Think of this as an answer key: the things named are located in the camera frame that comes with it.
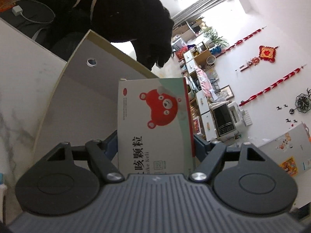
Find red bear medicine box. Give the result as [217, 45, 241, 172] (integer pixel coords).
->
[117, 78, 195, 175]

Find green potted plant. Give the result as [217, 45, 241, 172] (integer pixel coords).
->
[203, 27, 229, 49]

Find white microwave oven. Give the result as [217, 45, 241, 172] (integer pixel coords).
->
[211, 101, 252, 141]

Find red Chinese knot decoration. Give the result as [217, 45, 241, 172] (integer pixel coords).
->
[259, 45, 278, 63]

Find black wall clock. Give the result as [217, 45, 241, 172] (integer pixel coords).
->
[295, 94, 310, 113]

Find white refrigerator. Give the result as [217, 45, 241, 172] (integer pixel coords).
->
[259, 123, 310, 177]

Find white charger with cable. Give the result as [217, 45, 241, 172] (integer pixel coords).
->
[1, 0, 55, 24]

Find beige cardboard storage box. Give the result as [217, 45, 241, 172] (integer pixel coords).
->
[34, 30, 156, 162]

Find black jacket on chair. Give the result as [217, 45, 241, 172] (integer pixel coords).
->
[37, 0, 174, 70]

